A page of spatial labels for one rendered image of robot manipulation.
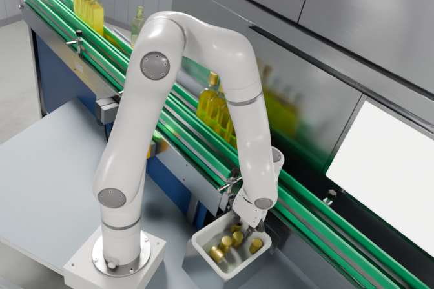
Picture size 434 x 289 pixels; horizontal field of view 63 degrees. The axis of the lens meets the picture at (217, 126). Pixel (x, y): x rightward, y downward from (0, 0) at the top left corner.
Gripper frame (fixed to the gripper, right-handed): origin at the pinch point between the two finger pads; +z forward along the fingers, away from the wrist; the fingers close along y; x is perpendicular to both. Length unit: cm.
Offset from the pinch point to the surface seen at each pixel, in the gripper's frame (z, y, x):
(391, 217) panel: -15.2, -30.7, -29.7
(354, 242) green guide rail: -5.3, -27.3, -21.0
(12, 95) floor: 103, 251, -8
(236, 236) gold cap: 5.1, 0.2, 0.8
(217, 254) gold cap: 6.2, -0.3, 9.9
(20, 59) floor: 103, 307, -36
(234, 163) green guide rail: -7.1, 17.6, -11.9
